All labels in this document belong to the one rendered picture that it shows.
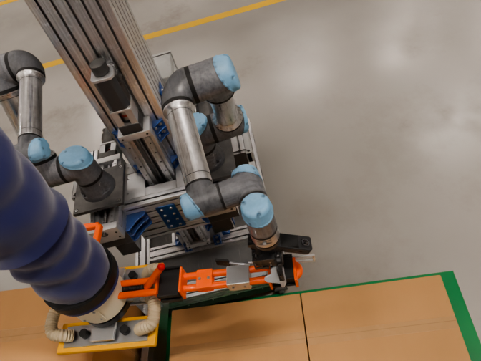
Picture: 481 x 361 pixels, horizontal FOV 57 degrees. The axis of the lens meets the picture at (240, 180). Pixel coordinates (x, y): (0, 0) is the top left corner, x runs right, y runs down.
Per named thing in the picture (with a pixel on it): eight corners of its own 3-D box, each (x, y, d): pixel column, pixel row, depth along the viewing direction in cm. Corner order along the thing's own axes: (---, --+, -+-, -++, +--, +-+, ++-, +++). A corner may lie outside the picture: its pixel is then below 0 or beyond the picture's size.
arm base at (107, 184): (84, 179, 198) (73, 165, 190) (116, 170, 196) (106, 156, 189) (81, 205, 188) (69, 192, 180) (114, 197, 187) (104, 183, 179)
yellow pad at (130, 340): (59, 355, 145) (50, 350, 141) (66, 325, 151) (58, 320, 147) (157, 347, 139) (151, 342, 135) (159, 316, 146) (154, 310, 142)
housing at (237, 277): (229, 292, 134) (225, 286, 131) (229, 271, 139) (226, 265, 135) (252, 289, 133) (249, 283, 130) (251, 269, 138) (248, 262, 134)
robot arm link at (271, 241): (276, 214, 115) (278, 241, 110) (279, 223, 119) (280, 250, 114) (248, 217, 116) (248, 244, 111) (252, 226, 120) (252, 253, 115)
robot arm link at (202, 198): (146, 70, 132) (180, 213, 109) (180, 59, 132) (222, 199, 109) (159, 94, 142) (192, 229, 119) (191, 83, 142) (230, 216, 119)
